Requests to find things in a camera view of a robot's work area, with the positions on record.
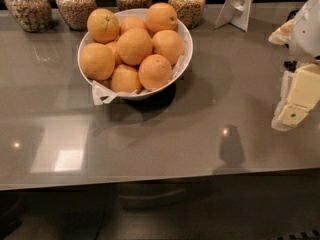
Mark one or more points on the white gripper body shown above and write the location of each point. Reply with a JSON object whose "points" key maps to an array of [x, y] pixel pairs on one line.
{"points": [[307, 34]]}

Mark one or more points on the glass jar right colourful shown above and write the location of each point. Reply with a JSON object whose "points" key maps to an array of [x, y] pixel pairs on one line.
{"points": [[189, 12]]}

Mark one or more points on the small hidden orange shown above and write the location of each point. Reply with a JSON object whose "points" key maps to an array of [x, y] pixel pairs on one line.
{"points": [[113, 46]]}

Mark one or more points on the white stand card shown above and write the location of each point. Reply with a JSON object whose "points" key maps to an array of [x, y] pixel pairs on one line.
{"points": [[236, 13]]}

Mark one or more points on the glass jar far left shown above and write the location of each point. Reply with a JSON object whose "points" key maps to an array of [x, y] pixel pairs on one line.
{"points": [[32, 15]]}

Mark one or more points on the white bowl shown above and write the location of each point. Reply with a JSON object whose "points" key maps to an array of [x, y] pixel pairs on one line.
{"points": [[181, 29]]}

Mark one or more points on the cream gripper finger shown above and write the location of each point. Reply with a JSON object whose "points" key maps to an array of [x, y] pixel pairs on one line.
{"points": [[300, 93], [281, 35]]}

